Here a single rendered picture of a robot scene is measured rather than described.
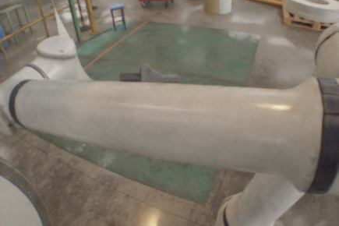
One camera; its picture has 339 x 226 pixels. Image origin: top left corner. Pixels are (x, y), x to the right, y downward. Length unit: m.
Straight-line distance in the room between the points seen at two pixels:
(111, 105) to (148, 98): 0.04
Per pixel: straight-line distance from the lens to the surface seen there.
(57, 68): 0.51
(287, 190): 0.50
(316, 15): 4.52
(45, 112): 0.35
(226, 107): 0.22
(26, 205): 0.95
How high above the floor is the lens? 1.43
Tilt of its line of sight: 38 degrees down
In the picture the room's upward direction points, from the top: 5 degrees counter-clockwise
